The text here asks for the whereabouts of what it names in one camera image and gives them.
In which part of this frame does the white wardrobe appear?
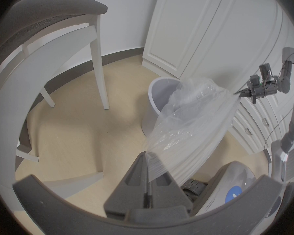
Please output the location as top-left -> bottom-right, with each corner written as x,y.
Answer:
142,0 -> 294,155

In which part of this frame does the white chair dark grey seat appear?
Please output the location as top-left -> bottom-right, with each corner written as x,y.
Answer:
0,0 -> 111,198

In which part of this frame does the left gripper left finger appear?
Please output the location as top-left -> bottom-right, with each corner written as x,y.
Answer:
103,151 -> 148,220

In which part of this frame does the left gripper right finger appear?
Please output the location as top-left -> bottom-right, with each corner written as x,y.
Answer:
148,172 -> 193,217

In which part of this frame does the white trash bin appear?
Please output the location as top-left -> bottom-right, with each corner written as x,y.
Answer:
142,77 -> 187,137

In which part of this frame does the clear plastic bag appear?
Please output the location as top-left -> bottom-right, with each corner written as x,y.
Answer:
146,77 -> 241,183

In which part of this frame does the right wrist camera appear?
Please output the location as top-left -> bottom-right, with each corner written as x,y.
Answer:
249,74 -> 261,86

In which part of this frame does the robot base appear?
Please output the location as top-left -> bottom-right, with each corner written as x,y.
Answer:
181,161 -> 283,220

